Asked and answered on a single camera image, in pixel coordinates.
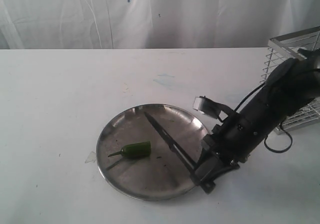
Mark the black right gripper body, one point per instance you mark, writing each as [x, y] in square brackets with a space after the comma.
[240, 133]

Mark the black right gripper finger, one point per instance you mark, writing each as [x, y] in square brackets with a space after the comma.
[208, 182]
[204, 165]

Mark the black handled knife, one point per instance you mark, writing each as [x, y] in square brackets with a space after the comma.
[187, 161]

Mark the green chili pepper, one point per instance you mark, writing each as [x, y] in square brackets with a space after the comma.
[136, 150]

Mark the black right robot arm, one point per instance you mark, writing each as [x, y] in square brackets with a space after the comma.
[291, 85]

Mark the round steel plate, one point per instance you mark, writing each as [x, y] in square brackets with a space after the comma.
[161, 175]

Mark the white backdrop curtain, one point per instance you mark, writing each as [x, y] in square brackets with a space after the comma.
[139, 24]

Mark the wire metal utensil rack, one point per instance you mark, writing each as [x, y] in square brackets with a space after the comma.
[286, 46]

